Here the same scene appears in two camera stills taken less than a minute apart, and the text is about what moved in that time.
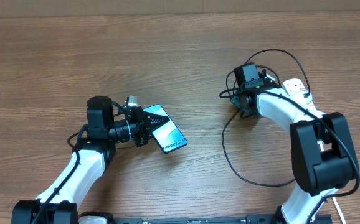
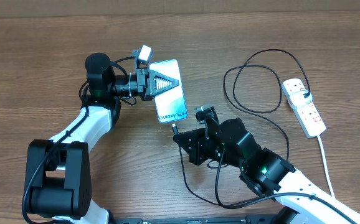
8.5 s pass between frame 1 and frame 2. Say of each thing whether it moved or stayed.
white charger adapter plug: stayed
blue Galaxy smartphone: moved
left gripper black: moved
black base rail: stayed
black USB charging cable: moved
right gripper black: moved
